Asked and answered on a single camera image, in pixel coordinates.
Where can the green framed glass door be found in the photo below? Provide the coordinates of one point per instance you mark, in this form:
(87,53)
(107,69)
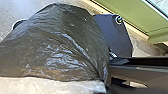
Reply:
(140,16)

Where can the black trash bag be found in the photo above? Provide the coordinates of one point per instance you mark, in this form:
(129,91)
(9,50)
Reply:
(56,43)

